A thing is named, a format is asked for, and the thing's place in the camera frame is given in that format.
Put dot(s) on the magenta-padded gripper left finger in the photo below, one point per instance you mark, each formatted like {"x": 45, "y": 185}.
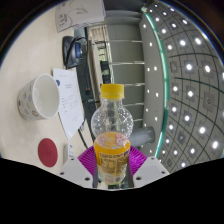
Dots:
{"x": 75, "y": 170}

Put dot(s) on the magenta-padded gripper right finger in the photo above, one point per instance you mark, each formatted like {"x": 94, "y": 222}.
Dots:
{"x": 150, "y": 168}

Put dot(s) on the clear yellow-capped drink bottle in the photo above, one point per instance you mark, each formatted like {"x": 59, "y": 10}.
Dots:
{"x": 111, "y": 160}

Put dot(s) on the flat round red coaster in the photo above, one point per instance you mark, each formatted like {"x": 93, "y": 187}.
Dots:
{"x": 47, "y": 152}

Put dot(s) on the grey round column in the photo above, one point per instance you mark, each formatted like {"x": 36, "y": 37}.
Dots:
{"x": 145, "y": 135}

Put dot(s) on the white printed paper sheet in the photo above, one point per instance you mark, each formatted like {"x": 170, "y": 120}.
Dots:
{"x": 70, "y": 100}

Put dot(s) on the white patterned paper cup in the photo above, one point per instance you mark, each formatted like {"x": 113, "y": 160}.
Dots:
{"x": 38, "y": 98}

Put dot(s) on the long curved conference desk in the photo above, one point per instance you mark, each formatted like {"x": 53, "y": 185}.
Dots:
{"x": 86, "y": 83}

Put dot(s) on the black office chairs group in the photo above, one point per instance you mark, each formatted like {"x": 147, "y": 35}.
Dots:
{"x": 105, "y": 71}

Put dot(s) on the ceiling lights group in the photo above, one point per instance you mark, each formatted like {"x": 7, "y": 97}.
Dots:
{"x": 189, "y": 66}

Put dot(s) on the black desk phone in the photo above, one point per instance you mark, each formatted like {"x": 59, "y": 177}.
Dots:
{"x": 75, "y": 50}

